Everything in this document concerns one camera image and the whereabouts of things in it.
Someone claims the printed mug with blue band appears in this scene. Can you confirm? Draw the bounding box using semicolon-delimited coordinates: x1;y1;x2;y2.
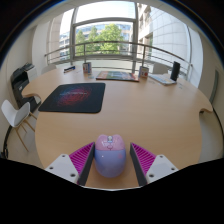
138;65;150;80

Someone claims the grey metal railing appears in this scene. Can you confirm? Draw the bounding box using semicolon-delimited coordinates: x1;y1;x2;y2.
44;40;194;81

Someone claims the black mouse pad red print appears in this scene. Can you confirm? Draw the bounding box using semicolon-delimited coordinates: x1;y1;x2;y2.
37;82;107;114

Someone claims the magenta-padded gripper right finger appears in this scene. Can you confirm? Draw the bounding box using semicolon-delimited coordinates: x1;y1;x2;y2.
129;142;179;187

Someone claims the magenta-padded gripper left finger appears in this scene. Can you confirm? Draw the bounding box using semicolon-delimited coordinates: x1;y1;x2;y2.
44;142;96;187

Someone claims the printed mug with dark rim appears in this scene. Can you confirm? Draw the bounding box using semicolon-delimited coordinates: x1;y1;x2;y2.
82;61;93;75

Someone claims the white and blue booklet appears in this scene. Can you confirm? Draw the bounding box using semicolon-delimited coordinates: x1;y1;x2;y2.
148;73;177;86

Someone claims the black upright speaker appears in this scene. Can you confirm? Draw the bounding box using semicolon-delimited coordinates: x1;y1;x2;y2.
170;60;181;82

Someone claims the white chair with wooden legs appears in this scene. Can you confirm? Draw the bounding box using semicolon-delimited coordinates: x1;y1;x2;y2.
0;99;38;153

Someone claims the pink and lilac computer mouse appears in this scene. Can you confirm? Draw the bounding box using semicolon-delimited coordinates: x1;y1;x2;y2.
94;133;127;179

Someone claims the red and dark magazine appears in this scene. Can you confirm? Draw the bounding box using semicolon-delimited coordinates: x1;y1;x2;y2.
95;70;140;83

